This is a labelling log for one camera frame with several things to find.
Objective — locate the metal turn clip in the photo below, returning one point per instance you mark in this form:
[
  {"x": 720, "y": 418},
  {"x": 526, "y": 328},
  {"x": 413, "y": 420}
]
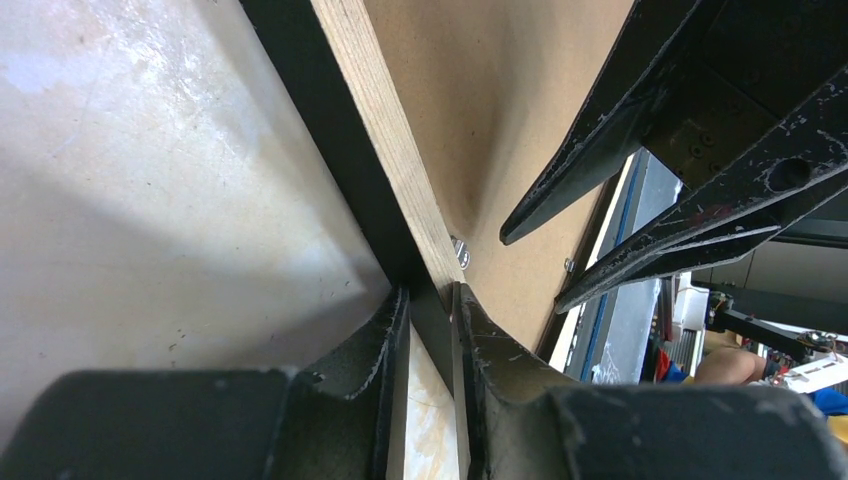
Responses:
[{"x": 462, "y": 252}]

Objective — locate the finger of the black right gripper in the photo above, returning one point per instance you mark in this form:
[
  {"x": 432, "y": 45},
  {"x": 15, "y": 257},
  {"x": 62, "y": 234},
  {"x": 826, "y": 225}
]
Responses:
[
  {"x": 609, "y": 125},
  {"x": 795, "y": 168}
]

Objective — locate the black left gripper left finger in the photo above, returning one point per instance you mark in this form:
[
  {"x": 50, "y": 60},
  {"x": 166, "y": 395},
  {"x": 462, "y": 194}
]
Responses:
[{"x": 343, "y": 417}]

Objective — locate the person forearm in background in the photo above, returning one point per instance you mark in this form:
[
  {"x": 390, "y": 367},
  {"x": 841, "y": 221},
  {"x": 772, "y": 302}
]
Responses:
[{"x": 727, "y": 366}]

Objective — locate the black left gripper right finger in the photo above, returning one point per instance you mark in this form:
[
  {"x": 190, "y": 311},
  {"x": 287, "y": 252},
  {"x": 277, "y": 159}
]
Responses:
[{"x": 519, "y": 418}]

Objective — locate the landscape photo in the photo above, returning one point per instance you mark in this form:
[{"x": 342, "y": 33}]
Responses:
[{"x": 490, "y": 89}]

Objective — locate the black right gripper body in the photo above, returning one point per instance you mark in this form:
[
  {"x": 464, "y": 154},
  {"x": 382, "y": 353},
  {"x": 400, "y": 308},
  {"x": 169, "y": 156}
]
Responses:
[{"x": 751, "y": 65}]

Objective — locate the wooden picture frame with glass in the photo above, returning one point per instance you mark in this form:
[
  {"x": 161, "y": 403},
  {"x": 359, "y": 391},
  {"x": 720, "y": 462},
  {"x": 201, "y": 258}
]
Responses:
[{"x": 330, "y": 60}]

